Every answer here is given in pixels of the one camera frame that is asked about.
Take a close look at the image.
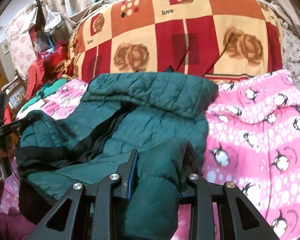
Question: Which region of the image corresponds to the red orange rose blanket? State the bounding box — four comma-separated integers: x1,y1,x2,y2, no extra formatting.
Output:
69,0,283,82

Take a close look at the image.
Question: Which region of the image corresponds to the green garment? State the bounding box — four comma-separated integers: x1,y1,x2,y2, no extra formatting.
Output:
21,78,67,111

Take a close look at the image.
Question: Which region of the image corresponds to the floral white fabric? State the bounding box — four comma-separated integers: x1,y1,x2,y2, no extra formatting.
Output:
6,4,37,80

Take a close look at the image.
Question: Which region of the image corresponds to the pink penguin blanket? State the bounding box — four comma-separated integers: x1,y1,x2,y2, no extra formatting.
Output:
19,70,300,239

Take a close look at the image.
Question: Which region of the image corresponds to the black cable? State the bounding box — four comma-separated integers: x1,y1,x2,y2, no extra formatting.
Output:
176,35,237,78

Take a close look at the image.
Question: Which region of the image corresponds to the beige curtain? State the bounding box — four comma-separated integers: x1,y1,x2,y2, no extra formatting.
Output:
42,0,112,35

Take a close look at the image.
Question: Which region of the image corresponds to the red clothes pile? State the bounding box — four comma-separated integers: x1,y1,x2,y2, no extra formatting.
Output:
26,41,74,100

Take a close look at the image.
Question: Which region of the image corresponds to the left hand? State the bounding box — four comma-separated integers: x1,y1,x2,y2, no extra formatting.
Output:
0,135,15,181

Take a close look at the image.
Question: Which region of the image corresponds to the dark green puffer jacket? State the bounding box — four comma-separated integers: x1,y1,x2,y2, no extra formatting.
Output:
15,72,218,239

